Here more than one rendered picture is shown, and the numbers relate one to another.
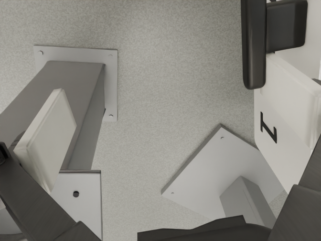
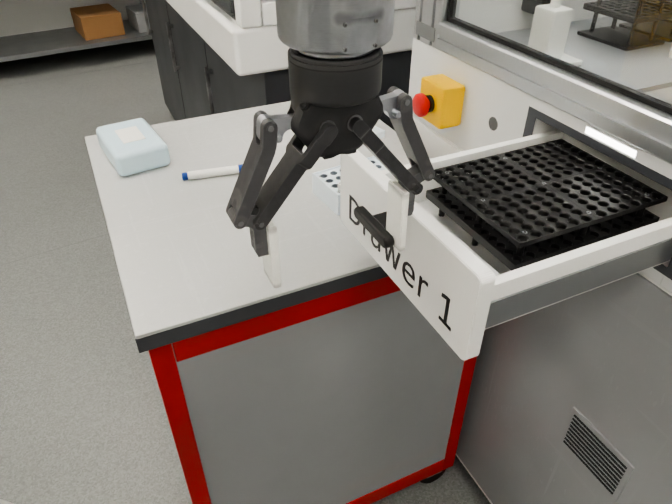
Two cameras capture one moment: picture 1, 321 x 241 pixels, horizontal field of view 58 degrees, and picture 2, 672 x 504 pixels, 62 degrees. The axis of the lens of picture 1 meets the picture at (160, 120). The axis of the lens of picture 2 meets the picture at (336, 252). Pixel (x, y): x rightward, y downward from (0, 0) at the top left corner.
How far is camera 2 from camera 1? 0.54 m
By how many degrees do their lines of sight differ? 80
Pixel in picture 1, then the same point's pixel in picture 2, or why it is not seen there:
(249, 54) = (374, 228)
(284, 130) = (440, 277)
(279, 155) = (455, 299)
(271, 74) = (389, 225)
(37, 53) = not seen: outside the picture
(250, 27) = (368, 220)
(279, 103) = (396, 222)
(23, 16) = not seen: outside the picture
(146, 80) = not seen: outside the picture
